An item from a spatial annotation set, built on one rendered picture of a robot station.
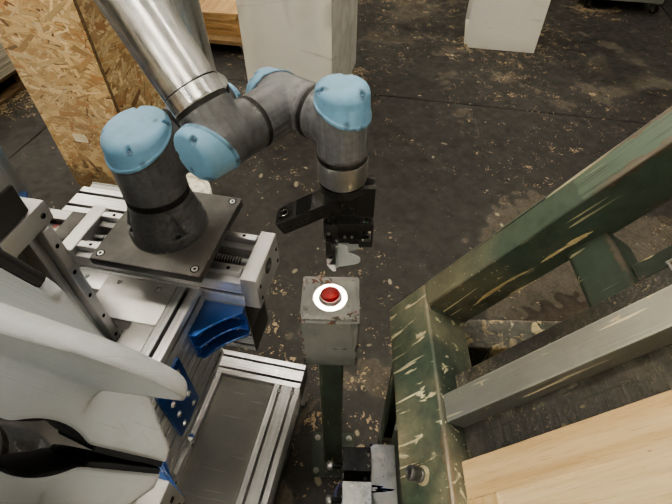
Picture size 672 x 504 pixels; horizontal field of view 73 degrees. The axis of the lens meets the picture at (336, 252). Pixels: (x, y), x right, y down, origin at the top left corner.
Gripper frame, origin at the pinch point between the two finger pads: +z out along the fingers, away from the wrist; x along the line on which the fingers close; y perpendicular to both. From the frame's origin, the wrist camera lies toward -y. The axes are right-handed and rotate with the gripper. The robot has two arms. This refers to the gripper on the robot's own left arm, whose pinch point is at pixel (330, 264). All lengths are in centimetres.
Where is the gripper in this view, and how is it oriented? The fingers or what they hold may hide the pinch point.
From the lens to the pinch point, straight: 84.0
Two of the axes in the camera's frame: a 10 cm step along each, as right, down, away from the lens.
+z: 0.0, 6.8, 7.3
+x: 0.2, -7.3, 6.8
